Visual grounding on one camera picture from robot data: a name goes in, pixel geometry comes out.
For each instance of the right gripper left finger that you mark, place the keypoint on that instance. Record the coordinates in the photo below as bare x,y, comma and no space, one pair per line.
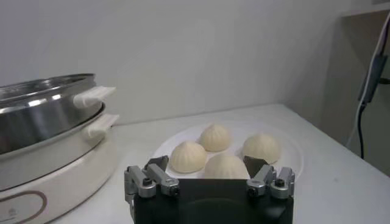
147,184

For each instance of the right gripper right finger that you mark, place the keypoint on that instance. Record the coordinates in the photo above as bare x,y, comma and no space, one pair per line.
274,182

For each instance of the white steamed baozi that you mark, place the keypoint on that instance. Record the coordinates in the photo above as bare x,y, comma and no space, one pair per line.
262,148
225,167
214,137
188,156

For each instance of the round white plate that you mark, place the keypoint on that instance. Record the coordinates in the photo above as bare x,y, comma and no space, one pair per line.
286,164

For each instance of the cream electric cooker base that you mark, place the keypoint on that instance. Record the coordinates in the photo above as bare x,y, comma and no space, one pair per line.
61,179

